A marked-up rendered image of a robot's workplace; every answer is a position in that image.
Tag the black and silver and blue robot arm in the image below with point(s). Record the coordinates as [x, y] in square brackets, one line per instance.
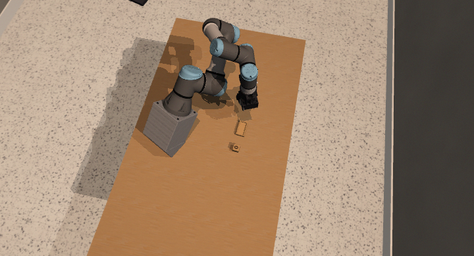
[222, 36]

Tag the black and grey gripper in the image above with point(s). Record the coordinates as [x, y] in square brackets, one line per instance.
[251, 104]

